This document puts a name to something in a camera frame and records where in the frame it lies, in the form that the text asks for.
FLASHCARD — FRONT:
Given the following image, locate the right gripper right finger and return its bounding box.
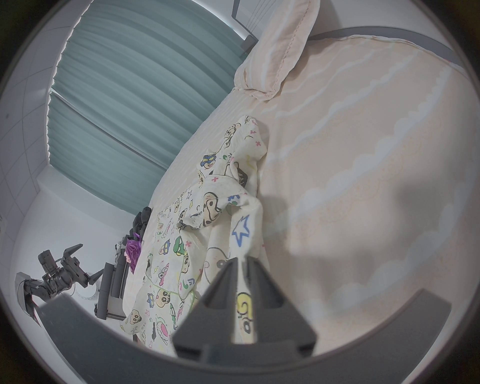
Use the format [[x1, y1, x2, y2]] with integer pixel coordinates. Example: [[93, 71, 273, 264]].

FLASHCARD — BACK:
[[245, 256, 318, 358]]

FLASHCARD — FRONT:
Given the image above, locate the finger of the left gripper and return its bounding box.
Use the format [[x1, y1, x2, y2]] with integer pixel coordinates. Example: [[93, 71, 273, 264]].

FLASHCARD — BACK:
[[62, 244, 84, 265], [85, 268, 106, 289]]

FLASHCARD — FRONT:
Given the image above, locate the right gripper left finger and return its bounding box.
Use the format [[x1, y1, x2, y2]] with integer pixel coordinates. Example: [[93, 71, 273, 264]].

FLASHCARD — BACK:
[[172, 258, 239, 361]]

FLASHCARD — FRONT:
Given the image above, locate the white printed pyjama top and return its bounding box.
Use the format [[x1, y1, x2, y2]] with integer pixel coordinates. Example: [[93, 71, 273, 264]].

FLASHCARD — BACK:
[[120, 115, 271, 357]]

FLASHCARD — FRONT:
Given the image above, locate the bed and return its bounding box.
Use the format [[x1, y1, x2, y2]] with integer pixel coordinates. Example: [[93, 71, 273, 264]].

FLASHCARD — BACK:
[[133, 0, 474, 357]]

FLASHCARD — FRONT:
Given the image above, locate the black chest of drawers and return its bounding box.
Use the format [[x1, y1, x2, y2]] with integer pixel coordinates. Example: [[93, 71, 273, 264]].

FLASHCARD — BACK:
[[94, 240, 128, 320]]

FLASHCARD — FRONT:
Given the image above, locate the purple satin garment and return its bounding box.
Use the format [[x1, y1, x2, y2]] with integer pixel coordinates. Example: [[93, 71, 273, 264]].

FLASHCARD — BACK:
[[125, 232, 144, 273]]

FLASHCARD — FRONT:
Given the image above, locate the black garment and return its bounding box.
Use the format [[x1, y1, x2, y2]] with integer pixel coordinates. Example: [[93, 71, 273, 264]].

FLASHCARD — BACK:
[[131, 206, 153, 241]]

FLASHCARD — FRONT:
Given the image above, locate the blue-green curtain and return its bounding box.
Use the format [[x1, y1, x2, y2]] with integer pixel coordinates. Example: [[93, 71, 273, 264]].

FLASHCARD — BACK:
[[47, 92, 172, 223], [50, 0, 259, 169]]

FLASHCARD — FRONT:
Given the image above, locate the pink striped pillow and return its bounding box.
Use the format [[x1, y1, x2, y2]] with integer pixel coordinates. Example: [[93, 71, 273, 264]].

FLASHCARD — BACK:
[[233, 0, 322, 101]]

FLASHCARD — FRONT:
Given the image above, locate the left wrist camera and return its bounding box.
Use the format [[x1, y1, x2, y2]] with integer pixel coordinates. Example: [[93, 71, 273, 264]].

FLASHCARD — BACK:
[[37, 250, 58, 274]]

